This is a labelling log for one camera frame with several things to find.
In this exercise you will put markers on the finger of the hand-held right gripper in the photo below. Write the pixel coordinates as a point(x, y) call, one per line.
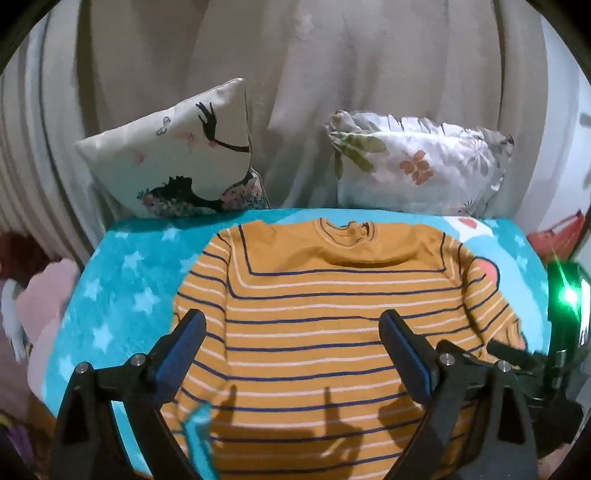
point(510, 351)

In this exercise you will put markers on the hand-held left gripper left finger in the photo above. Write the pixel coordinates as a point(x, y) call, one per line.
point(179, 353)

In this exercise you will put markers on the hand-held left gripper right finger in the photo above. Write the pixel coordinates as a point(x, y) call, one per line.
point(408, 355)

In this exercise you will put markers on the orange striped sweater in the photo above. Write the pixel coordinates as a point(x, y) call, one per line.
point(323, 318)

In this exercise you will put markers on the teal star blanket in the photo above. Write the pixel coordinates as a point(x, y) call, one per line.
point(124, 286)

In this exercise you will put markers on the red rack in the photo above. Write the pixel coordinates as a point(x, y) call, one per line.
point(556, 233)

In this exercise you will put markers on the pink plush cushion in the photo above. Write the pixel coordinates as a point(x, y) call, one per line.
point(46, 304)

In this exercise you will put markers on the white floral ruffled pillow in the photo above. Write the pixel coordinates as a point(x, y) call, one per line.
point(415, 166)

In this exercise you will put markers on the dark red cloth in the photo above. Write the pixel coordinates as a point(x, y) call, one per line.
point(16, 254)

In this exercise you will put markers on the cream pillow with figure print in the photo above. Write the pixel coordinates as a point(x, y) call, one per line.
point(180, 152)

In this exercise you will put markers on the beige curtain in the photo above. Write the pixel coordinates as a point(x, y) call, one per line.
point(300, 60)

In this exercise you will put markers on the wooden bed frame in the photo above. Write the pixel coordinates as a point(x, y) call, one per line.
point(44, 429)

